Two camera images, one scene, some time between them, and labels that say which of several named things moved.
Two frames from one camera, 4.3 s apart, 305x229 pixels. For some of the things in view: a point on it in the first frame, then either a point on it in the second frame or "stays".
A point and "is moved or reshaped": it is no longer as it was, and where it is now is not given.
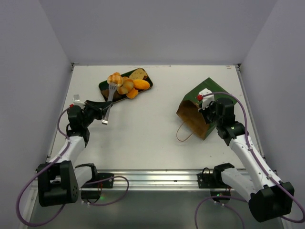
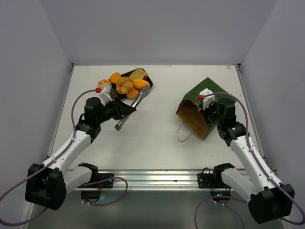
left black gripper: (94, 110) -> (117, 108)
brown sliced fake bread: (138, 74) stays
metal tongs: (112, 87) is moved or reshaped
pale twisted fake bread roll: (127, 85) stays
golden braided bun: (115, 78) -> (102, 82)
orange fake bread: (141, 84) stays
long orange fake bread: (132, 92) -> (131, 93)
